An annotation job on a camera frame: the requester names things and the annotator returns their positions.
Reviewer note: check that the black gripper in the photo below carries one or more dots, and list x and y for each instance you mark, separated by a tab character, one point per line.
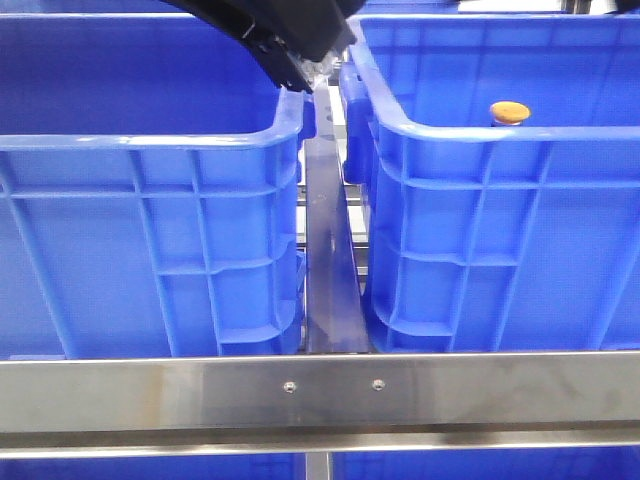
296	43

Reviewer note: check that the yellow push button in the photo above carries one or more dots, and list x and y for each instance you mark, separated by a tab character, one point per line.
509	113

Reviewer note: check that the blue plastic crate left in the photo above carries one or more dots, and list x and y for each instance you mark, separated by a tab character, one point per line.
149	181

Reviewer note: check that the blue plastic crate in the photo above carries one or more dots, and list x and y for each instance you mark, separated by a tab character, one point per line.
149	181
497	238

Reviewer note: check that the blue plastic crate right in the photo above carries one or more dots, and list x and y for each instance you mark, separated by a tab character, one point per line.
497	238

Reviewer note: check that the steel shelf divider bar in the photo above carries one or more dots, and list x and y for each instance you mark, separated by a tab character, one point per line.
335	322

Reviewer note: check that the blue crate lower shelf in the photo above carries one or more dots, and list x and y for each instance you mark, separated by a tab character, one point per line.
548	463

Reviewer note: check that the steel shelf front rail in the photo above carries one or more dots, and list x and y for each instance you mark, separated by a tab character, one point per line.
314	403

